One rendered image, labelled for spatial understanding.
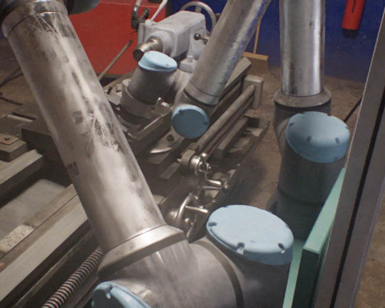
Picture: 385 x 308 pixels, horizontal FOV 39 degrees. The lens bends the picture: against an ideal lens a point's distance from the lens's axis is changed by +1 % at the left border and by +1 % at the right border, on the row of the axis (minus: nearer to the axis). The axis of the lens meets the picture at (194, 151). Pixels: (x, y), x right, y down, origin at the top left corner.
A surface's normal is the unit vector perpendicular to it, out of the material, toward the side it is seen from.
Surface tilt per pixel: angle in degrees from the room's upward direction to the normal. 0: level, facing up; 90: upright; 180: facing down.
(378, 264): 0
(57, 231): 36
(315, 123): 5
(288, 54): 96
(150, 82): 92
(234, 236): 5
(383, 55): 90
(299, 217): 70
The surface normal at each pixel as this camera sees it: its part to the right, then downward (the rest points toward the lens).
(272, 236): 0.14, -0.90
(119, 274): -0.44, 0.06
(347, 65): -0.37, 0.41
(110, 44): -0.04, 0.47
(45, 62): -0.14, -0.15
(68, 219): 0.60, -0.58
